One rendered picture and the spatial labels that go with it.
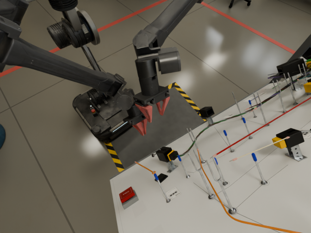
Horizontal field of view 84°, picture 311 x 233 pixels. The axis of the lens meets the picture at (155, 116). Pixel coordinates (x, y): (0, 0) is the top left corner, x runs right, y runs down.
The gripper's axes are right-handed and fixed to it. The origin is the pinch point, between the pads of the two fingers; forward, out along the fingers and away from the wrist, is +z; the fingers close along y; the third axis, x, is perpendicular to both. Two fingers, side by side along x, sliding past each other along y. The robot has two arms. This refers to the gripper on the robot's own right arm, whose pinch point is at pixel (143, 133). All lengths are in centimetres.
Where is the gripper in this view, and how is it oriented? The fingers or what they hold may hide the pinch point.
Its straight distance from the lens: 75.5
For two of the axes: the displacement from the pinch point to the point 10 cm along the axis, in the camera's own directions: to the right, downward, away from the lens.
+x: -5.7, -0.7, 8.2
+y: 7.5, -4.5, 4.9
